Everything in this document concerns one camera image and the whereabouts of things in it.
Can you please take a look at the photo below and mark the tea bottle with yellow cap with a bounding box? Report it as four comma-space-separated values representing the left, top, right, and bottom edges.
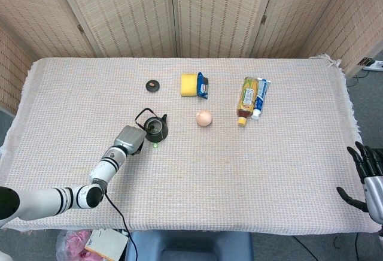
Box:
236, 77, 260, 127

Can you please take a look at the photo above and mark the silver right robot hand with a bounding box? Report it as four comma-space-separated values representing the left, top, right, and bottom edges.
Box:
336, 141, 383, 224

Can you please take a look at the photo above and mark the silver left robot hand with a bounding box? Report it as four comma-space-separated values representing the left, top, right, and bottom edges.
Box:
114, 125, 147, 156

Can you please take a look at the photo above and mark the checked woven tablecloth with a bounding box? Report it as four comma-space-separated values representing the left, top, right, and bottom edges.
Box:
0, 53, 381, 237

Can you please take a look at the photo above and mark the blue cookie packet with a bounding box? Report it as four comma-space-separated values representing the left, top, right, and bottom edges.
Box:
196, 71, 209, 100

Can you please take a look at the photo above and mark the woven folding screen panel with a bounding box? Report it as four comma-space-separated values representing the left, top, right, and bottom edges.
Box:
0, 0, 96, 60
171, 0, 282, 59
53, 0, 180, 59
299, 0, 383, 78
251, 0, 355, 59
0, 23, 35, 115

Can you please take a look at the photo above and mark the black teapot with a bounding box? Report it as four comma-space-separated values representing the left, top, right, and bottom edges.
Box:
134, 108, 169, 144

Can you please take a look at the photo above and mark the white blue toothpaste tube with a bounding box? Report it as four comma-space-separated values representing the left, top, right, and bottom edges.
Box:
251, 78, 272, 120

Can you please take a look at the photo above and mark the blue grey seat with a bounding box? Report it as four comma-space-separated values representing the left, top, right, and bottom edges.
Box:
124, 230, 254, 261

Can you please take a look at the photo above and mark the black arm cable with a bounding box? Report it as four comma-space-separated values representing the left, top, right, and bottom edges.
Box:
103, 191, 138, 261

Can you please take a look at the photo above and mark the pyramid tea bag with tag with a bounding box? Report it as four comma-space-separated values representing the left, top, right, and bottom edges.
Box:
148, 125, 166, 150

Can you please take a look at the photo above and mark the yellow sponge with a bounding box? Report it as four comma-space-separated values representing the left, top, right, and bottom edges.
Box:
180, 73, 199, 97

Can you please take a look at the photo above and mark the peach ball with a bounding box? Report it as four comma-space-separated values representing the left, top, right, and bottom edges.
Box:
196, 110, 214, 128

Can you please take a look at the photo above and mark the white power strip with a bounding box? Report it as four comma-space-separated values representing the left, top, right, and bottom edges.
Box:
360, 57, 383, 72

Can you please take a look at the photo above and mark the beige notebook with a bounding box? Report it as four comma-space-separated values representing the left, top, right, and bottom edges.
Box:
84, 228, 130, 261

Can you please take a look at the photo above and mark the pink plastic bag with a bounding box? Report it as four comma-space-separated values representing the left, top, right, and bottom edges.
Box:
56, 229, 99, 261

